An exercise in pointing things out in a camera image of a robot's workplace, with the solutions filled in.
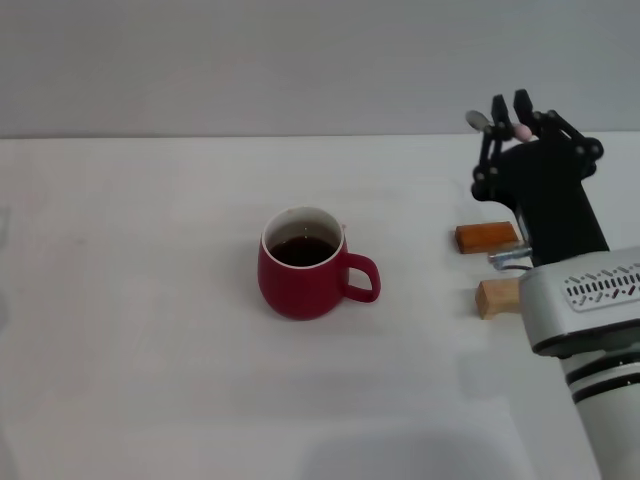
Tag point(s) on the light wooden block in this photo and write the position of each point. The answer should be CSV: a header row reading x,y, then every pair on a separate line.
x,y
497,297

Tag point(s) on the dark orange wooden block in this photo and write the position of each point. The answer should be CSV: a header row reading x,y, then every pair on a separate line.
x,y
482,239

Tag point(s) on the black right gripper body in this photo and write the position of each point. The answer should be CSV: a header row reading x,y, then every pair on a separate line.
x,y
550,200

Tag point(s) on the red ceramic coffee mug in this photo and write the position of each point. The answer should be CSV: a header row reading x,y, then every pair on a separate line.
x,y
300,290

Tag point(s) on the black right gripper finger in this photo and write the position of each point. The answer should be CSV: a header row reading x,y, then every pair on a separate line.
x,y
565,131
487,160

